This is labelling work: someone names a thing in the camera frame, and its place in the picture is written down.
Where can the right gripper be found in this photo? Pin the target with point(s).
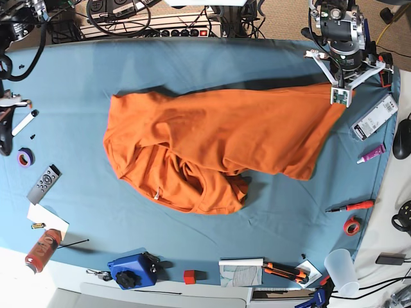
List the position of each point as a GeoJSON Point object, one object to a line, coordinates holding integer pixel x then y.
{"type": "Point", "coordinates": [9, 102]}

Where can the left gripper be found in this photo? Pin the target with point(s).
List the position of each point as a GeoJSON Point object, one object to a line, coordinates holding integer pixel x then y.
{"type": "Point", "coordinates": [346, 64]}

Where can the orange t-shirt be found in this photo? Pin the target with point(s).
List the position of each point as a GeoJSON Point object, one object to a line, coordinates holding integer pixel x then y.
{"type": "Point", "coordinates": [188, 153]}

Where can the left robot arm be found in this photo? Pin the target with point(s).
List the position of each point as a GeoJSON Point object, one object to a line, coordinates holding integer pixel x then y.
{"type": "Point", "coordinates": [342, 37]}

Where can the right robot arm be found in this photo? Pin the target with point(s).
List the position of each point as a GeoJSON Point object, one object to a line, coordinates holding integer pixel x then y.
{"type": "Point", "coordinates": [18, 20]}

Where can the black white marker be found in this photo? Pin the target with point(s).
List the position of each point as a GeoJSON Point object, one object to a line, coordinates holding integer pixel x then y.
{"type": "Point", "coordinates": [25, 122]}

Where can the blue clamp top right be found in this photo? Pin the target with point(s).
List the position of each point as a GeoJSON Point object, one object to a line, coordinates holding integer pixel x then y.
{"type": "Point", "coordinates": [370, 46]}

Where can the blue clamp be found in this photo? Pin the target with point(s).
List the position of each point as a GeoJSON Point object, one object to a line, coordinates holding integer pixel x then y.
{"type": "Point", "coordinates": [321, 296]}
{"type": "Point", "coordinates": [370, 46]}

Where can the orange black clamp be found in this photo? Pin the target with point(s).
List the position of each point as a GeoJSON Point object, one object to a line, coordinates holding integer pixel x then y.
{"type": "Point", "coordinates": [386, 75]}

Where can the purple tape roll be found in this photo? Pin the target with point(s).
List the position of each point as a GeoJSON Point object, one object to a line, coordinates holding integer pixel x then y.
{"type": "Point", "coordinates": [25, 157]}

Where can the grey remote control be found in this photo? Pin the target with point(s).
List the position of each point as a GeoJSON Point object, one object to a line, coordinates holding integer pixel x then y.
{"type": "Point", "coordinates": [44, 184]}

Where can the purple glue tube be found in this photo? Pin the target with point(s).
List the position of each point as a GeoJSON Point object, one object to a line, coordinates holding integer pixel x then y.
{"type": "Point", "coordinates": [379, 150]}

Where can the black computer mouse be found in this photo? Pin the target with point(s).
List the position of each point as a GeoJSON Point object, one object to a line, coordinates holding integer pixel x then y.
{"type": "Point", "coordinates": [401, 146]}

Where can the blue table cloth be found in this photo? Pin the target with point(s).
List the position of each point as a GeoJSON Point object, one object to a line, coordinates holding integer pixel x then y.
{"type": "Point", "coordinates": [283, 220]}

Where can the white paper sheet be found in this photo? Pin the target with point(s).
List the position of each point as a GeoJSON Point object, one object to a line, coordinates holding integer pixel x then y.
{"type": "Point", "coordinates": [39, 214]}

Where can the red screwdriver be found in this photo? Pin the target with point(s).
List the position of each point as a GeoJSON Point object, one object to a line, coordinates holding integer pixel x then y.
{"type": "Point", "coordinates": [354, 206]}

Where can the white power strip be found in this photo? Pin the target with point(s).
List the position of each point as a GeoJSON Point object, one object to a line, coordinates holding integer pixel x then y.
{"type": "Point", "coordinates": [196, 25]}

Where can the red spray can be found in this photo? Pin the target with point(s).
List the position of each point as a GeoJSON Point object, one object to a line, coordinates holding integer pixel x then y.
{"type": "Point", "coordinates": [42, 251]}

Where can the red tape roll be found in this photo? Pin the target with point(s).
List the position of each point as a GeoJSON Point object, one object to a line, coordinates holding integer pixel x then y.
{"type": "Point", "coordinates": [351, 226]}

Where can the black round gadget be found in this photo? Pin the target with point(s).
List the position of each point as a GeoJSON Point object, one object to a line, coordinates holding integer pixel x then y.
{"type": "Point", "coordinates": [402, 220]}

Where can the black small adapter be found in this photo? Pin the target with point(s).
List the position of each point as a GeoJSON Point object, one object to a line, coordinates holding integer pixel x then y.
{"type": "Point", "coordinates": [390, 259]}

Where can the clear plastic cup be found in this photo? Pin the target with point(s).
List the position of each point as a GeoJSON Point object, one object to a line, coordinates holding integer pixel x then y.
{"type": "Point", "coordinates": [340, 268]}

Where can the small white card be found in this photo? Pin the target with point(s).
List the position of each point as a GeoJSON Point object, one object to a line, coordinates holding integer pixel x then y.
{"type": "Point", "coordinates": [312, 272]}

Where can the blue box with knob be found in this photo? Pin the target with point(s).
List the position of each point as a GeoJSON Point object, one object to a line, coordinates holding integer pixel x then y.
{"type": "Point", "coordinates": [134, 271]}

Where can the orange black utility knife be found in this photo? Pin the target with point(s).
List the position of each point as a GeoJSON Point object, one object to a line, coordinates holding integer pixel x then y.
{"type": "Point", "coordinates": [293, 274]}

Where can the blue clamp bottom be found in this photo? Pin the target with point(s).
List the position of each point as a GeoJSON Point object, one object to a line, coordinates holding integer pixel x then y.
{"type": "Point", "coordinates": [321, 296]}

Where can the white booklet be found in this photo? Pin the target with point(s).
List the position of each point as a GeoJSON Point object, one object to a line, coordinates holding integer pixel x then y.
{"type": "Point", "coordinates": [241, 272]}

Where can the red cube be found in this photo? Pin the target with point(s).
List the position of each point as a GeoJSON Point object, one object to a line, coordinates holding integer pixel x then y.
{"type": "Point", "coordinates": [189, 277]}

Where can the black cable tie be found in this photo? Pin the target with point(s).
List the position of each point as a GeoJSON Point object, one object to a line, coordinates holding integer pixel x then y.
{"type": "Point", "coordinates": [72, 244]}

